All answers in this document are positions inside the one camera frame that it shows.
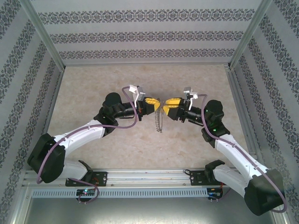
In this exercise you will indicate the aluminium frame rail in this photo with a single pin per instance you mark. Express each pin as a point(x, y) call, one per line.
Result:
point(144, 63)

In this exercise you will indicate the aluminium frame bar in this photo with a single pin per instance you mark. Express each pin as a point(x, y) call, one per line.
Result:
point(16, 214)
point(285, 221)

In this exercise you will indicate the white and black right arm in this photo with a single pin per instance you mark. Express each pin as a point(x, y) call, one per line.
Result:
point(230, 176)

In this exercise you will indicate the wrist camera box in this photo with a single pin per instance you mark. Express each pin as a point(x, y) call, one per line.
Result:
point(187, 90)
point(141, 93)

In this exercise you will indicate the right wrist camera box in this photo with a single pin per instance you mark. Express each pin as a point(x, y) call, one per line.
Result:
point(187, 90)

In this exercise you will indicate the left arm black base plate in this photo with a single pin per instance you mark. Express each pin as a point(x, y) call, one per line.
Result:
point(102, 178)

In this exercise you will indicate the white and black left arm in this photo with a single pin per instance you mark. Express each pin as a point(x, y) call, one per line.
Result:
point(79, 133)

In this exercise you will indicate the aluminium mounting rail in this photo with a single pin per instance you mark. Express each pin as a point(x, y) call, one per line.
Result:
point(149, 177)

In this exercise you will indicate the grey metal sheet panel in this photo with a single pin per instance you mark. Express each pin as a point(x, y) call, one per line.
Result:
point(149, 212)

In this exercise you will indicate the aluminium frame post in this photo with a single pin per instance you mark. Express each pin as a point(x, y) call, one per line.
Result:
point(247, 35)
point(43, 35)

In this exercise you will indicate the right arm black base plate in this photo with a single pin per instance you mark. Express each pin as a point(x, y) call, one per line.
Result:
point(195, 179)

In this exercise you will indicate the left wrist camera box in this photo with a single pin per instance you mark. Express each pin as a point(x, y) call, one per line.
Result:
point(141, 93)

